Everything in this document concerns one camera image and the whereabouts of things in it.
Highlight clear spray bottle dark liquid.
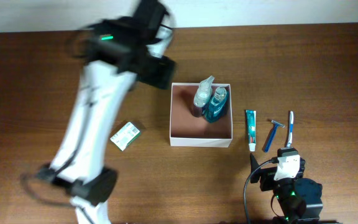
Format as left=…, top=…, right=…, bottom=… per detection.
left=192, top=75, right=214, bottom=118

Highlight teal Listerine mouthwash bottle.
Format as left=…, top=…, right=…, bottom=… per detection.
left=205, top=86, right=229, bottom=123

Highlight green white Dettol soap box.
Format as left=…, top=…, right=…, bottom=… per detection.
left=110, top=122, right=140, bottom=151

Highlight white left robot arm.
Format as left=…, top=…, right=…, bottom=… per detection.
left=21, top=0, right=175, bottom=223

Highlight blue disposable razor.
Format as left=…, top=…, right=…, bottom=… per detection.
left=264, top=120, right=285, bottom=152

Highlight teal Colgate toothpaste tube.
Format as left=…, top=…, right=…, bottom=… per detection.
left=246, top=110, right=256, bottom=152

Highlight white box pink interior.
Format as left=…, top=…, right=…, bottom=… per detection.
left=169, top=83, right=233, bottom=147

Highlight blue white toothbrush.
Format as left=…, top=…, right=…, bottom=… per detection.
left=286, top=111, right=294, bottom=147

